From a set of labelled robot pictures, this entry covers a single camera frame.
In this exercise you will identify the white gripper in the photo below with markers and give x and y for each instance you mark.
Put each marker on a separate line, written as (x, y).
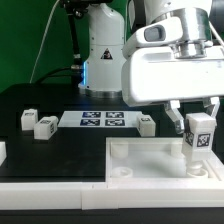
(154, 75)

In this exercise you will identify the white square tabletop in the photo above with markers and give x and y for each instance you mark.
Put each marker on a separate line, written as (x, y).
(143, 159)

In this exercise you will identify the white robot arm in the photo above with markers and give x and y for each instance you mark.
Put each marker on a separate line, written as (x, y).
(101, 73)

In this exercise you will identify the white sheet with tags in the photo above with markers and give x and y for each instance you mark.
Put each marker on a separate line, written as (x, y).
(99, 119)

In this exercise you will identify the white front fence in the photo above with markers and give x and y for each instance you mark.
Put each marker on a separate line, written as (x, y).
(88, 196)

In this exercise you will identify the white left fence piece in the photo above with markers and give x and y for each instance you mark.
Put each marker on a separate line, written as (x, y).
(3, 154)

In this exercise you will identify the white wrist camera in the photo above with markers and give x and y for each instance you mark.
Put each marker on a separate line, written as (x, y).
(161, 33)

